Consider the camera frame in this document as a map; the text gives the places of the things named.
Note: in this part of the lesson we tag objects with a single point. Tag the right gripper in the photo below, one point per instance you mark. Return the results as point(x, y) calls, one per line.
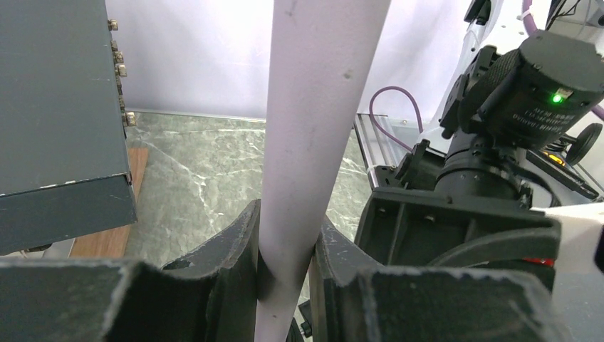
point(401, 227)

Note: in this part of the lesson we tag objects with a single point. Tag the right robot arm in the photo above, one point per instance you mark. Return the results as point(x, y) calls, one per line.
point(507, 108)

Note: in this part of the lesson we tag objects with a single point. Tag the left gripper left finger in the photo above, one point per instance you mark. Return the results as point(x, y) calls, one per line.
point(208, 294)

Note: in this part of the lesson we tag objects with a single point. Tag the dark teal rack unit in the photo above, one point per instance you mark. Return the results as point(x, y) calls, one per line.
point(63, 141)

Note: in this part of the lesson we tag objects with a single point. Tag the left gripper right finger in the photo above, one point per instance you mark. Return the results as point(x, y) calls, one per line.
point(355, 298)

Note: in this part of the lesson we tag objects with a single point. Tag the wooden board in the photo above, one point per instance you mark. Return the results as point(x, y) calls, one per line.
point(113, 224)

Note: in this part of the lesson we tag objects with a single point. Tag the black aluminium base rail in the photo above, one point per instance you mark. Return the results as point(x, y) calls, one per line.
point(385, 143)

